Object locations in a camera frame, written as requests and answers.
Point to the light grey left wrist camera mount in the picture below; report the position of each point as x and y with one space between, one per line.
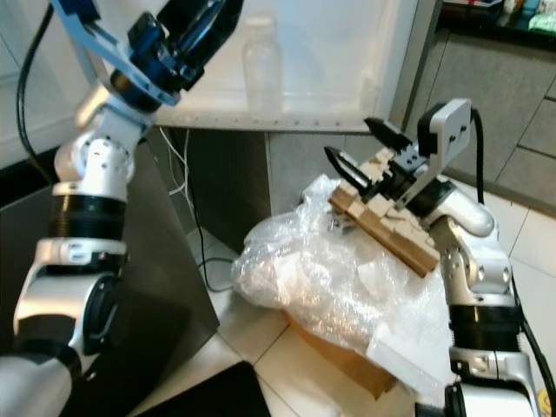
95 43

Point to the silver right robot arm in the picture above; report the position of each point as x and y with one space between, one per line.
478 287

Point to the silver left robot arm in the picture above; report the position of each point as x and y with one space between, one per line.
69 287

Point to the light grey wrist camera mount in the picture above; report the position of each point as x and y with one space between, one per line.
452 126
95 43

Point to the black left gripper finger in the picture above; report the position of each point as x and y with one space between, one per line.
217 30
181 13

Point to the grey kitchen cabinet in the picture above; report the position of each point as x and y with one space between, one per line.
512 87

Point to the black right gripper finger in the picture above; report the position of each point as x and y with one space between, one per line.
389 135
352 172

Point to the fridge door with white lining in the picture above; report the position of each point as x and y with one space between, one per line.
330 61

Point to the light grey right wrist camera mount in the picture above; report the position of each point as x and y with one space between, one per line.
452 126

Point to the beige wooden block panel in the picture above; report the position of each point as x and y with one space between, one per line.
387 230

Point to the teal box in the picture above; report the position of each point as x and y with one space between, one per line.
540 19

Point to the clear bubble wrap sheet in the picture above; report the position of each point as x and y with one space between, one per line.
313 278

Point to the large brown cardboard box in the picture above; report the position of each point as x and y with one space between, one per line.
347 365

